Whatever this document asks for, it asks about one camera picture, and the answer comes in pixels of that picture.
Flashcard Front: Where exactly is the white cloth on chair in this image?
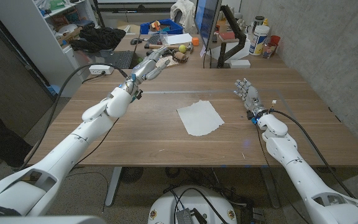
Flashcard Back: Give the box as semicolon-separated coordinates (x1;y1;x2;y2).
170;0;197;30

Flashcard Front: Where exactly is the white power strip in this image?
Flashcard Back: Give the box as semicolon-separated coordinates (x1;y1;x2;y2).
88;63;115;76

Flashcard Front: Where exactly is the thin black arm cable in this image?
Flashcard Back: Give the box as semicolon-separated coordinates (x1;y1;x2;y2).
255;123;310;224
73;116;121;167

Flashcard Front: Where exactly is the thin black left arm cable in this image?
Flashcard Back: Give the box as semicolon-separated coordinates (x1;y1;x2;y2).
73;116;121;167

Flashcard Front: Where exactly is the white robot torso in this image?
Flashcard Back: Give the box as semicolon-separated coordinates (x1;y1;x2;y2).
147;185;238;224

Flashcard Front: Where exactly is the black cloth bundle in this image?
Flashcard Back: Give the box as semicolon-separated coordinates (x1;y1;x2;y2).
69;26;127;53

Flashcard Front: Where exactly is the white shelf unit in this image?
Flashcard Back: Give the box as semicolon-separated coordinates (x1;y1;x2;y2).
0;0;101;97

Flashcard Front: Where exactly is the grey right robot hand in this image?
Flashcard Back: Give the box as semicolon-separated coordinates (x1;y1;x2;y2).
233;78;269;121

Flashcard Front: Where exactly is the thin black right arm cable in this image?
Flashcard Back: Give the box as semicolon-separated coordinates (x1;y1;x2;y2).
255;123;310;224

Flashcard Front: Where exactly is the white wipes canister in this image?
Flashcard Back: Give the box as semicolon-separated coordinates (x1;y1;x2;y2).
249;24;270;57

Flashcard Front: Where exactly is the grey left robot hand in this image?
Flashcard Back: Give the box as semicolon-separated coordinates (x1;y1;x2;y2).
121;45;171;96

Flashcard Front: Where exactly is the black laptop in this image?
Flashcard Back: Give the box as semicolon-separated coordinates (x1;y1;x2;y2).
99;32;142;70

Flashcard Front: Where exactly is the wooden handle hammer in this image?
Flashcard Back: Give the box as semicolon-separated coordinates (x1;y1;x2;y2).
144;42;194;52

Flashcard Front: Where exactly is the black keyboard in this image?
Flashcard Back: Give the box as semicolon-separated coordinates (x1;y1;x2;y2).
146;33;163;47

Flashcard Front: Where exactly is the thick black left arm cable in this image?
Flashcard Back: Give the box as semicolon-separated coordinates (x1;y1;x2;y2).
17;63;129;172

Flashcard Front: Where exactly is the white box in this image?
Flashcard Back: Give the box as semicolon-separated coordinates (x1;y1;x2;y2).
229;58;251;69

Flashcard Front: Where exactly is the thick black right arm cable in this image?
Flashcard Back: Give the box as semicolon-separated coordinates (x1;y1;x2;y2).
268;109;356;198

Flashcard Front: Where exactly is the wooden slat mat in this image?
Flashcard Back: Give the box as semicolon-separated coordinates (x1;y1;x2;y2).
156;55;180;68

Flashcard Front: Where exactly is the red book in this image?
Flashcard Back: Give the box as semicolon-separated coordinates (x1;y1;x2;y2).
218;30;236;41

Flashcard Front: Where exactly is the brown cork roll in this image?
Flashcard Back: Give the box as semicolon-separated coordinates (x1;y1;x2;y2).
174;51;190;64

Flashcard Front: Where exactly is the blue plastic bin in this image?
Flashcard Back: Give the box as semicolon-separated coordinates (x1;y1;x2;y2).
140;18;185;35

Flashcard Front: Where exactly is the grey table leg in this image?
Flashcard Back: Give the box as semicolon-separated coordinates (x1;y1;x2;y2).
104;167;123;207
259;167;281;209

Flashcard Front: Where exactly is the computer monitor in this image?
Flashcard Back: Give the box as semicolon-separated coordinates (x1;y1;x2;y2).
194;0;223;52

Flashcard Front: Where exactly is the white paper towel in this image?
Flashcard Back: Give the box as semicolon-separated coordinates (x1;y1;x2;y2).
176;100;225;137

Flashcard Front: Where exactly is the whiteboard with black frame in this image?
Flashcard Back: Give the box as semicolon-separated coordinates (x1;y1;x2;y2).
91;0;180;29

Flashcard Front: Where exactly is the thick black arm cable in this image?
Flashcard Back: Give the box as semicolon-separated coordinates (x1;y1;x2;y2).
17;63;129;172
268;109;356;198

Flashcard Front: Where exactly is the white paper sheet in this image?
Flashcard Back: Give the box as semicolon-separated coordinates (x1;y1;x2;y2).
165;32;193;45

